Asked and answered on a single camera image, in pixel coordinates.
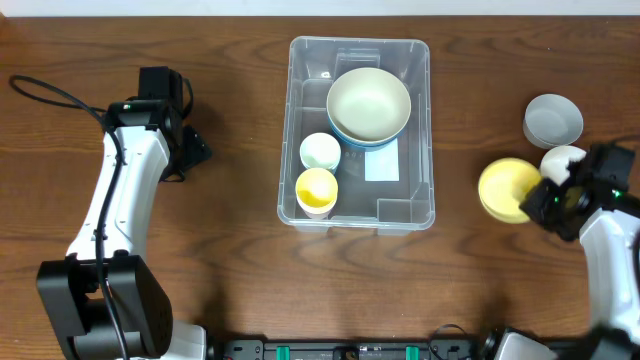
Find white small bowl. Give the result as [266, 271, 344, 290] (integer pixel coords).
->
[539, 145, 586, 186]

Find yellow small bowl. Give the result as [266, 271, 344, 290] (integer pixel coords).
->
[478, 158, 542, 224]

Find grey small bowl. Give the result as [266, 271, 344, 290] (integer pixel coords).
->
[523, 94, 584, 149]

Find cream white cup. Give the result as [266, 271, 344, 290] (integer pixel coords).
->
[299, 132, 342, 170]

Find yellow cup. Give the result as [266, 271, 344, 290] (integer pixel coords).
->
[295, 168, 339, 211]

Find cream large bowl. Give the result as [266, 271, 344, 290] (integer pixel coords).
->
[326, 67, 412, 143]

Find dark blue bowl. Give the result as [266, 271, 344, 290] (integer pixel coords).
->
[328, 118, 407, 151]

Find pink cup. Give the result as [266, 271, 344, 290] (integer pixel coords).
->
[303, 209, 331, 220]

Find light blue cup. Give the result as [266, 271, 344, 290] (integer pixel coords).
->
[326, 151, 341, 174]

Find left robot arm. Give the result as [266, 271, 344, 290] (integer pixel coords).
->
[36, 67, 211, 359]

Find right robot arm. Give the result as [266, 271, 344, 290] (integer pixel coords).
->
[479, 153, 639, 359]

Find clear plastic storage container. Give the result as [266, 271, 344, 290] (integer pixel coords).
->
[277, 36, 436, 235]

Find white label sticker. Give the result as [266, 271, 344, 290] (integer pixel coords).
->
[364, 139, 400, 182]

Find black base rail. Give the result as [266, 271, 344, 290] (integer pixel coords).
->
[215, 339, 479, 360]

